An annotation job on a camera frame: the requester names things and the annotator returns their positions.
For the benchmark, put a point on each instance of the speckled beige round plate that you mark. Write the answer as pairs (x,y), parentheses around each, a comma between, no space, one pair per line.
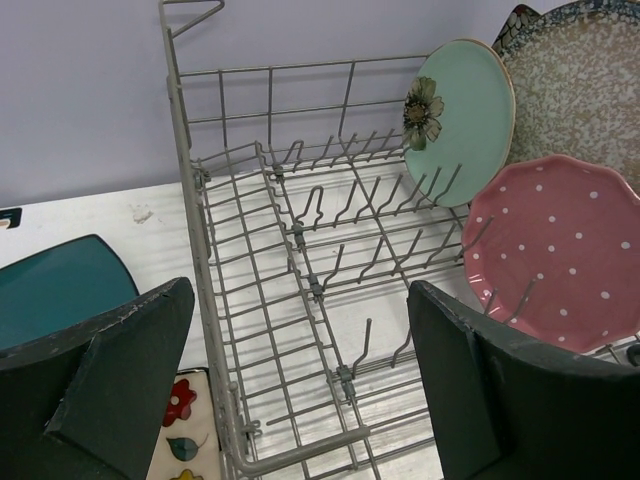
(575,73)

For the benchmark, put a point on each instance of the pink dotted scalloped plate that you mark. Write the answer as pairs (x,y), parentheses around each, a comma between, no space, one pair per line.
(551,248)

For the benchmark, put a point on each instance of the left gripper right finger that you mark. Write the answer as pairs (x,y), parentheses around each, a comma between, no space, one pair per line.
(504,405)

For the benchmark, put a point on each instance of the teal square plate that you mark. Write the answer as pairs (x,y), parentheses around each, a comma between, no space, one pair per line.
(61,286)

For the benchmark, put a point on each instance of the black square floral plate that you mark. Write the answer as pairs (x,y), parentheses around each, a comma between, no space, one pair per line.
(522,15)

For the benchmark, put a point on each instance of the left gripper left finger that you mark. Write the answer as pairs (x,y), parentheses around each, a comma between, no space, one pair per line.
(88,401)

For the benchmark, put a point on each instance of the mint green flower plate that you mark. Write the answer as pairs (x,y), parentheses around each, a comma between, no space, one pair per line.
(458,122)

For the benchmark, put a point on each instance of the cream square flower plate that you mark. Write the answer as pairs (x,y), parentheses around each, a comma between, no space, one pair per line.
(187,446)

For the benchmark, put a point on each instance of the grey wire dish rack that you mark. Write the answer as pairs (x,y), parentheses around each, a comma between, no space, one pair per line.
(305,231)

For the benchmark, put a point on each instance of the left logo sticker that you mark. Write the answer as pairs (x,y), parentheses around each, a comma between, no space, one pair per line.
(10,218)

